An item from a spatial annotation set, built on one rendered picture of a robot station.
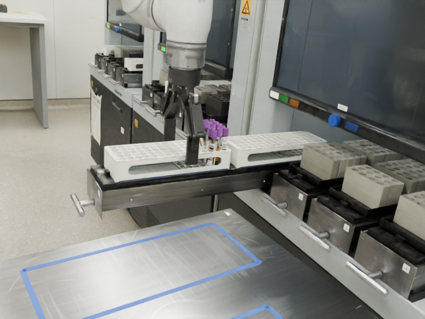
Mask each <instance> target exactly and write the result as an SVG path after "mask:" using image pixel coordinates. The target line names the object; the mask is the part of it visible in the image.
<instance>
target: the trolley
mask: <svg viewBox="0 0 425 319"><path fill-rule="evenodd" d="M0 319H379V318H377V317H376V316H374V315H373V314H372V313H371V312H369V311H368V310H366V309H365V308H364V307H363V306H361V305H360V304H359V303H357V302H356V301H354V300H353V299H352V298H351V297H349V296H348V295H346V294H345V293H344V292H342V291H341V290H340V289H339V288H337V287H336V286H334V285H333V284H332V283H331V282H329V281H328V280H326V279H325V278H324V277H322V276H321V275H320V274H318V273H317V272H315V271H314V270H313V269H312V268H310V267H309V266H307V265H306V264H305V263H304V262H302V261H301V260H299V259H298V258H297V257H296V256H294V255H293V254H292V253H290V252H289V251H287V250H286V249H285V248H284V247H282V246H281V245H279V244H278V243H277V242H275V241H274V240H272V238H270V237H269V236H267V235H266V234H265V233H264V232H262V231H261V230H259V229H258V228H257V227H255V226H254V225H253V224H251V223H250V222H248V221H247V220H246V219H245V218H243V217H242V216H240V215H239V214H238V213H237V212H235V211H234V210H232V209H231V208H229V209H225V210H221V211H215V212H212V213H207V214H204V215H199V216H193V217H190V218H185V219H182V220H177V221H173V222H168V223H164V224H160V225H155V226H151V227H147V228H142V229H138V230H133V231H130V232H125V233H121V234H116V235H111V236H108V237H103V238H100V239H94V240H91V241H86V242H81V243H78V244H72V245H69V246H64V247H59V248H56V249H51V250H47V251H43V252H39V253H34V254H29V255H26V256H20V257H17V258H12V259H9V260H4V261H0Z"/></svg>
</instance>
